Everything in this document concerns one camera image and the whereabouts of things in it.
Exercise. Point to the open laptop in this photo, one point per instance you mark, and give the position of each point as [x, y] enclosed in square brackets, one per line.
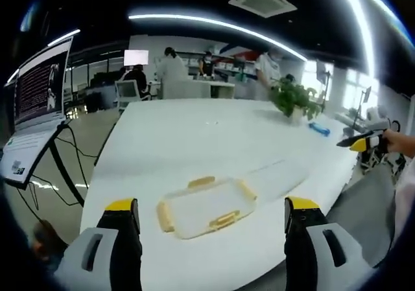
[39, 87]

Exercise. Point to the ceiling air conditioner vent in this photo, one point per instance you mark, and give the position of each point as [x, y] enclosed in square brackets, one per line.
[262, 1]

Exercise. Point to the clear lid with yellow clips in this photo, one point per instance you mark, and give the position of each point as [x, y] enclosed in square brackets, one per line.
[204, 210]

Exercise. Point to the long ceiling light strip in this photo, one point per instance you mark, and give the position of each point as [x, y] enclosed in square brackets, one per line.
[220, 27]

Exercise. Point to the green potted plant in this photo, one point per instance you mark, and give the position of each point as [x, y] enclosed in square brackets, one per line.
[293, 98]

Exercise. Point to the white counter desk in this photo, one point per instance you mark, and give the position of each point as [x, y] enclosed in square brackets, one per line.
[207, 89]

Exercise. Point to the person's right hand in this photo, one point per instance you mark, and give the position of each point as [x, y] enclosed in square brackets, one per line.
[400, 145]

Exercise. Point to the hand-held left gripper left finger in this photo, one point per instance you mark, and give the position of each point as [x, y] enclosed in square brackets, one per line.
[111, 258]

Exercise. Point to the person's white clothing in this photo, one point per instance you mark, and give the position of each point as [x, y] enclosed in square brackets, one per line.
[407, 200]

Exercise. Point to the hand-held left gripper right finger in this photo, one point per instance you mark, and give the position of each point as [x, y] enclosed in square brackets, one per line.
[311, 255]

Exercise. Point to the black chair base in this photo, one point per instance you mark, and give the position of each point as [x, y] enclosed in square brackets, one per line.
[382, 163]

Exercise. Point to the black laptop stand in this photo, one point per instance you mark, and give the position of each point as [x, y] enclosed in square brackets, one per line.
[61, 161]

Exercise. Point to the brown blurry object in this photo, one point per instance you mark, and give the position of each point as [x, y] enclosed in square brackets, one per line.
[48, 239]

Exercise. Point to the black tripod stand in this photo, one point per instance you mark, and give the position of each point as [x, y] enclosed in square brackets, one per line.
[325, 83]

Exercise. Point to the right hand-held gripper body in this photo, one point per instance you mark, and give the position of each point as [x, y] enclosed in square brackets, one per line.
[381, 142]

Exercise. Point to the black monitor stand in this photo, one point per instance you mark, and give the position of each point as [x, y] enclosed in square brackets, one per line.
[363, 106]

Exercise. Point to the white office chair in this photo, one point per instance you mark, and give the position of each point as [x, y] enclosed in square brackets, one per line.
[127, 91]

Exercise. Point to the blue plastic object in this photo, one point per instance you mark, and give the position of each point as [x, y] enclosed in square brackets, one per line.
[319, 129]

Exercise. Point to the white computer monitor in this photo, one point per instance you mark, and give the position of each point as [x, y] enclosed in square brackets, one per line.
[136, 58]

